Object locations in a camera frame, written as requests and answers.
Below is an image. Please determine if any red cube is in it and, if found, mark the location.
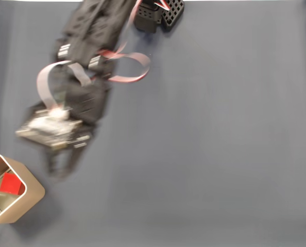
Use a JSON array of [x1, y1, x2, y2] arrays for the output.
[[0, 172, 25, 196]]

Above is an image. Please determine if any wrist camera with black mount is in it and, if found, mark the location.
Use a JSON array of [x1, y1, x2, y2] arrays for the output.
[[14, 102, 92, 152]]

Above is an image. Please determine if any camera cable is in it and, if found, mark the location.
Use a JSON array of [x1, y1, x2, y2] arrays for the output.
[[36, 60, 93, 109]]

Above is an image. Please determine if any red white black servo cable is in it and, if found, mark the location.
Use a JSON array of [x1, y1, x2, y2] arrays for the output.
[[95, 0, 152, 84]]

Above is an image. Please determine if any rectangular metal tin container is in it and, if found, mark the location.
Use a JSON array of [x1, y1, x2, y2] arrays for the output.
[[0, 153, 46, 225]]

